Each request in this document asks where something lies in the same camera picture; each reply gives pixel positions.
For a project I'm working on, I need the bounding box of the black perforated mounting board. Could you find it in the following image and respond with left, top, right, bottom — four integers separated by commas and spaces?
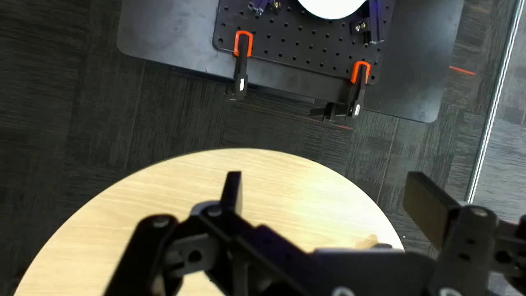
212, 0, 397, 85

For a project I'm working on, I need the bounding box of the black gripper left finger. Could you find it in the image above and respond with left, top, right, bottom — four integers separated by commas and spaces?
103, 169, 317, 296

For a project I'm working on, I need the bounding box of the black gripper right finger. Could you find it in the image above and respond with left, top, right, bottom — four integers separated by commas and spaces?
402, 170, 526, 296

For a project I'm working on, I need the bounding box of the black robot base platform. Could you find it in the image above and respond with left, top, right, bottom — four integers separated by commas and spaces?
115, 0, 465, 124

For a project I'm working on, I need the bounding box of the orange handled black clamp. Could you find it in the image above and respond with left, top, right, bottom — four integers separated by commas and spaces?
309, 57, 374, 121
228, 29, 256, 103

